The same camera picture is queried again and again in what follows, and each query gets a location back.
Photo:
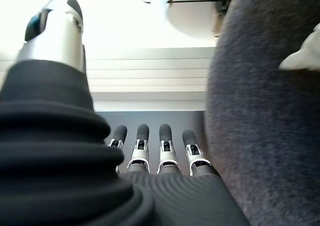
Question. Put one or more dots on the white fringed cushion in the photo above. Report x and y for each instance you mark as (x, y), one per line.
(305, 59)

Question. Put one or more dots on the grey fabric armchair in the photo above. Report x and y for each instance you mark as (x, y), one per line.
(262, 123)

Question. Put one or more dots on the white slatted radiator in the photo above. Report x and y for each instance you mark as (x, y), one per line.
(150, 73)

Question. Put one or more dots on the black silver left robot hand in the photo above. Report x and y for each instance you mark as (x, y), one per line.
(62, 161)

